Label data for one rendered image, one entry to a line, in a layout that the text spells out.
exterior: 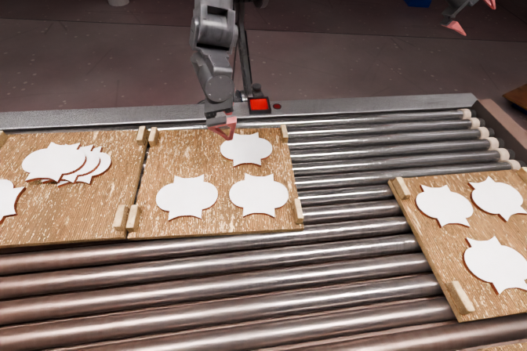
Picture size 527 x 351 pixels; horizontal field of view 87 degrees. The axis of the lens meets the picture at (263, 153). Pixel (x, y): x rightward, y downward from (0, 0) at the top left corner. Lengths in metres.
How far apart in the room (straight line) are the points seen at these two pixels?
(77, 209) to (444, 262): 0.87
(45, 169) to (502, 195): 1.20
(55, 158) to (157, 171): 0.26
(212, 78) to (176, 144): 0.38
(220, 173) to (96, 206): 0.31
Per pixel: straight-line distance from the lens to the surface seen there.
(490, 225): 0.92
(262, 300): 0.65
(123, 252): 0.74
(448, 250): 0.81
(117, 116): 1.05
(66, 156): 0.90
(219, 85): 0.54
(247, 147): 0.82
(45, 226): 0.83
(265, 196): 0.72
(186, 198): 0.73
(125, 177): 0.83
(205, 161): 0.80
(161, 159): 0.84
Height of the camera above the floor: 1.55
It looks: 49 degrees down
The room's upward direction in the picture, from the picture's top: 4 degrees clockwise
